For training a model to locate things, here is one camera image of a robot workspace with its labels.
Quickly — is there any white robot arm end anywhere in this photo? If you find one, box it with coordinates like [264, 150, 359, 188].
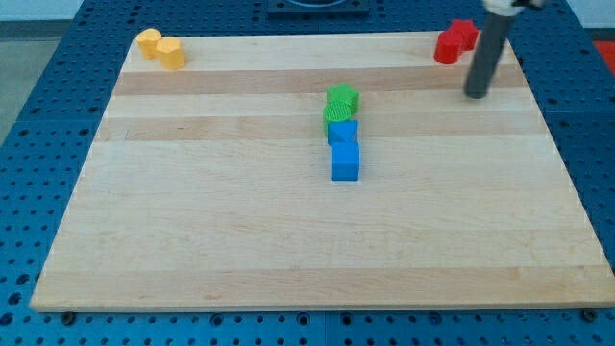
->
[482, 0, 549, 17]

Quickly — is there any wooden board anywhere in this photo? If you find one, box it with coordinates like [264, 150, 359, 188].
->
[31, 32, 614, 312]

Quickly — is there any blue cube block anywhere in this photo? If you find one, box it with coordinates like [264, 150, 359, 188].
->
[331, 142, 360, 181]

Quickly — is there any blue triangle block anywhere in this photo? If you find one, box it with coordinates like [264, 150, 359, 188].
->
[327, 120, 358, 145]

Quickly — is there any green cylinder block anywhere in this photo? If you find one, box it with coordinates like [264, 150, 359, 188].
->
[323, 101, 352, 136]

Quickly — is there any green star block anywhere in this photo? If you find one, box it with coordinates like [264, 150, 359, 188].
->
[327, 83, 360, 115]

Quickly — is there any yellow front pentagon block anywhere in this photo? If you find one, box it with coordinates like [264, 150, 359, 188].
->
[156, 37, 185, 70]

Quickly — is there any red rounded block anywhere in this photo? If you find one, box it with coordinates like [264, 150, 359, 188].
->
[433, 30, 463, 64]

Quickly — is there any yellow rear hexagon block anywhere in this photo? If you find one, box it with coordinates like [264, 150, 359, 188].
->
[135, 28, 162, 60]

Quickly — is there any red star block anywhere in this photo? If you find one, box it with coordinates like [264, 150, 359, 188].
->
[451, 19, 480, 51]

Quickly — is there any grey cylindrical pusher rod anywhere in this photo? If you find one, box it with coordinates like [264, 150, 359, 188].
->
[463, 12, 514, 99]

